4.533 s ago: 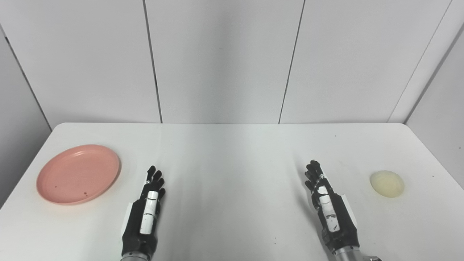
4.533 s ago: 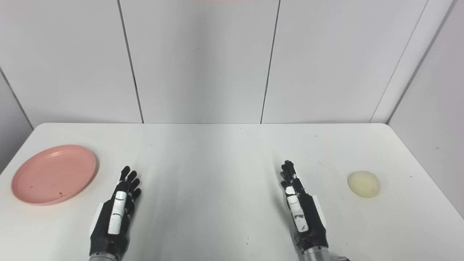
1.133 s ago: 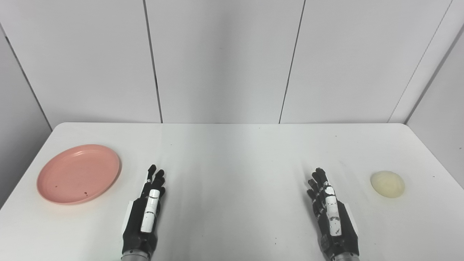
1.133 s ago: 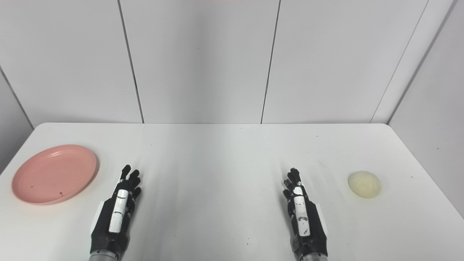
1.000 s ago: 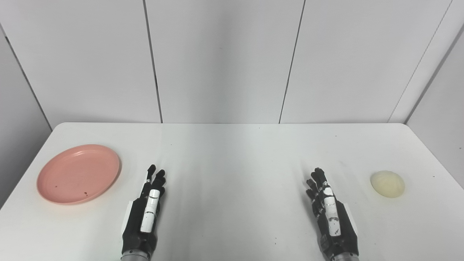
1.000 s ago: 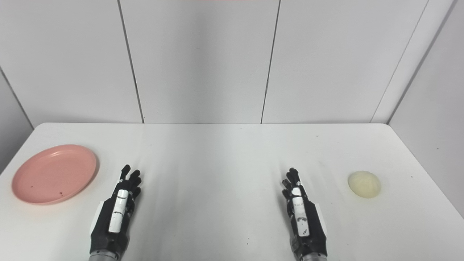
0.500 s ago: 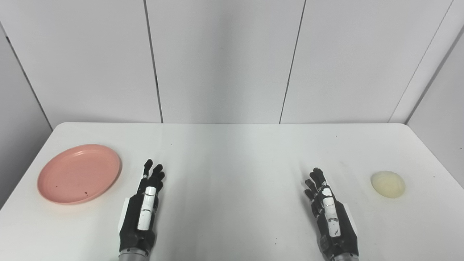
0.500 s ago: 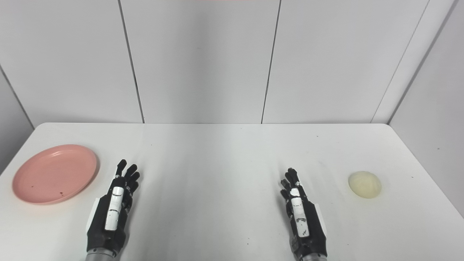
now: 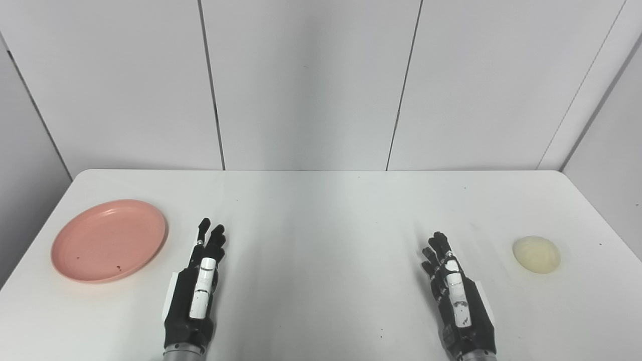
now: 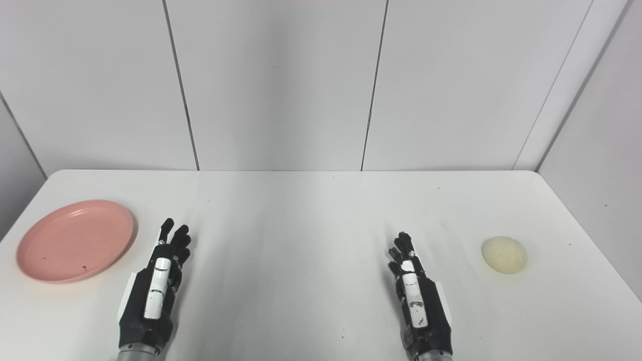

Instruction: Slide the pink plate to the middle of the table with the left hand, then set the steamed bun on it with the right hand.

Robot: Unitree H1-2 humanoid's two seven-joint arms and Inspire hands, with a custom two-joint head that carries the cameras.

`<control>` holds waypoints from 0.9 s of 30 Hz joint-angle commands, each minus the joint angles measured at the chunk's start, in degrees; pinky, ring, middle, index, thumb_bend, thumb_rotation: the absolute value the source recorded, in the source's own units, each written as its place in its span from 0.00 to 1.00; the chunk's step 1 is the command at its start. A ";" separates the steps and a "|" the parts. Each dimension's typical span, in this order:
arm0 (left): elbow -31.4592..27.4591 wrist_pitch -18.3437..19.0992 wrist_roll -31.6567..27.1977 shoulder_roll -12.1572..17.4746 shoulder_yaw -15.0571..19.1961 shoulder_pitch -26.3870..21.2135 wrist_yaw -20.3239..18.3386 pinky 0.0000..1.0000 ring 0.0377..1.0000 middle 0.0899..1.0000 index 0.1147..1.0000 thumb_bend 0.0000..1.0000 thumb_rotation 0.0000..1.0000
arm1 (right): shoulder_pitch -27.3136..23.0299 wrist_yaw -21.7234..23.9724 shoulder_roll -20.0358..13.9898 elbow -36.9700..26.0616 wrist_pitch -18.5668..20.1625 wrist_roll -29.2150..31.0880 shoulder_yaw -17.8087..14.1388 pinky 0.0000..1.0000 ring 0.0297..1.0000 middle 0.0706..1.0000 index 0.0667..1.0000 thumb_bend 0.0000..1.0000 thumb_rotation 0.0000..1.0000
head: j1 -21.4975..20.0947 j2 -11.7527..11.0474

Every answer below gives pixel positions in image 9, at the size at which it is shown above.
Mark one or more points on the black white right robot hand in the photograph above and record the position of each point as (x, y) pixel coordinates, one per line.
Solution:
(466, 311)

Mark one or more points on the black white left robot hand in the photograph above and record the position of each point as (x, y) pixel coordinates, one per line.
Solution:
(186, 306)

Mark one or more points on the pale yellow steamed bun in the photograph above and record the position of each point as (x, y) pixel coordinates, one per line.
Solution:
(536, 254)

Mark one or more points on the pink round plate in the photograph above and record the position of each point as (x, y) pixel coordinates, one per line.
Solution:
(108, 241)

